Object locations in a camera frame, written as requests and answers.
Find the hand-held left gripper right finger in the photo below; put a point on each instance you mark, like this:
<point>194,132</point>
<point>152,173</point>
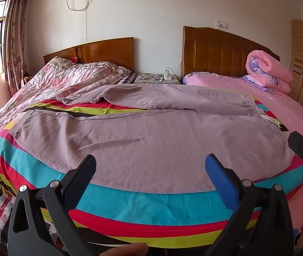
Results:
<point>221,178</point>

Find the pink floral crumpled quilt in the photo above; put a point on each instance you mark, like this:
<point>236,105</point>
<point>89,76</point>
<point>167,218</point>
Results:
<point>47,85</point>

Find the rainbow striped blanket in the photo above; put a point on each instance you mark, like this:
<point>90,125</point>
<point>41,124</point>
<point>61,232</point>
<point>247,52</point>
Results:
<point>140,208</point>

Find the pink floral curtain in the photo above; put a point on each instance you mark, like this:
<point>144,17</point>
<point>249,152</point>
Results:
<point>15,45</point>

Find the rolled pink floral quilt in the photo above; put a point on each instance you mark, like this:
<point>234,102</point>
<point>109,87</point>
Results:
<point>271,72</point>

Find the black eyeglasses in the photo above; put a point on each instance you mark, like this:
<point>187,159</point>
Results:
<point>155,77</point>

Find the pink floral pillow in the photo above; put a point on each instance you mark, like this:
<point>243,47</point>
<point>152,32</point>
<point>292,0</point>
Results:
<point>210,78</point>

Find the brown plush toy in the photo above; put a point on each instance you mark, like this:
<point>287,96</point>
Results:
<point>26,79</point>

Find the white power strip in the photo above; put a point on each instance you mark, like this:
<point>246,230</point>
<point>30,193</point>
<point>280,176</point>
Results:
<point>167,77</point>

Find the small nightstand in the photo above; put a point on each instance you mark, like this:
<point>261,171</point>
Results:
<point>143,81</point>

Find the padded brown wooden headboard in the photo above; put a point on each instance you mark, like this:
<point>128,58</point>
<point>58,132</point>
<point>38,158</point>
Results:
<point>215,53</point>

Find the glossy flat wooden headboard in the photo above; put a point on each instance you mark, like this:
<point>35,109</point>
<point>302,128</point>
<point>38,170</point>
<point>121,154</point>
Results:
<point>108,50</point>

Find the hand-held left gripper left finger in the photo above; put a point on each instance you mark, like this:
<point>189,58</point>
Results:
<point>83,173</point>

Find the person's left hand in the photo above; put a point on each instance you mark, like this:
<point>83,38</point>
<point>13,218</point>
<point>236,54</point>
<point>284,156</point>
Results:
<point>124,250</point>

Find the white wall socket panel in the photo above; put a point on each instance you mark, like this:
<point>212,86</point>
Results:
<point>221,24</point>

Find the pink bed sheet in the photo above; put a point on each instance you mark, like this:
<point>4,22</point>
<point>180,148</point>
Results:
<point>287,106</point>

